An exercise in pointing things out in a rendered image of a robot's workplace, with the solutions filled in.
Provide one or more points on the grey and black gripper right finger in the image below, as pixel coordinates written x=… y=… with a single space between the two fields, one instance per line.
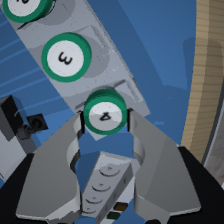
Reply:
x=171 y=185

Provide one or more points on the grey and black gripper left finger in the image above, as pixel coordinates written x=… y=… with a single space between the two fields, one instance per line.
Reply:
x=44 y=189

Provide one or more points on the green screw cap with white top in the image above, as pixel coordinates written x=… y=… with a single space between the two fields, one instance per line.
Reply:
x=105 y=112

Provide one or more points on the white control box with blue and green buttons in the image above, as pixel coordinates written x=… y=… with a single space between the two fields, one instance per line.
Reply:
x=15 y=136

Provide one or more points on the blue work mat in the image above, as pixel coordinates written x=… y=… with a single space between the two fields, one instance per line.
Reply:
x=156 y=39

